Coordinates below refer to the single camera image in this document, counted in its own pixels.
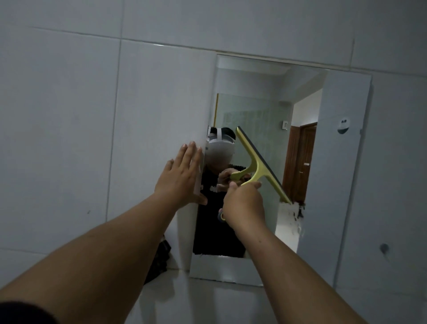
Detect yellow window squeegee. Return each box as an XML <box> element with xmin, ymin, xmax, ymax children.
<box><xmin>218</xmin><ymin>126</ymin><xmax>293</xmax><ymax>223</ymax></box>

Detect person's right forearm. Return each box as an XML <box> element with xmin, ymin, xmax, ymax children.
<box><xmin>233</xmin><ymin>220</ymin><xmax>368</xmax><ymax>324</ymax></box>

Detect frameless wall mirror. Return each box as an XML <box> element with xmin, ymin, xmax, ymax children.
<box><xmin>188</xmin><ymin>53</ymin><xmax>373</xmax><ymax>288</ymax></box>

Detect person's right hand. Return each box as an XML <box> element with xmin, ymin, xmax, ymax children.
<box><xmin>218</xmin><ymin>180</ymin><xmax>267</xmax><ymax>235</ymax></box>

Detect black cloth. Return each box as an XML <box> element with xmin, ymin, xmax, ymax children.
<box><xmin>143</xmin><ymin>235</ymin><xmax>172</xmax><ymax>285</ymax></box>

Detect person's left hand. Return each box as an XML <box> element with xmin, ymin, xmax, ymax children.
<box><xmin>154</xmin><ymin>141</ymin><xmax>208</xmax><ymax>206</ymax></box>

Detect round white face sticker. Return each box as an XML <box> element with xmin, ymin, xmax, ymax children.
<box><xmin>336</xmin><ymin>116</ymin><xmax>351</xmax><ymax>135</ymax></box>

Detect person's left forearm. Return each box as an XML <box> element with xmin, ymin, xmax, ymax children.
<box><xmin>0</xmin><ymin>193</ymin><xmax>178</xmax><ymax>324</ymax></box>

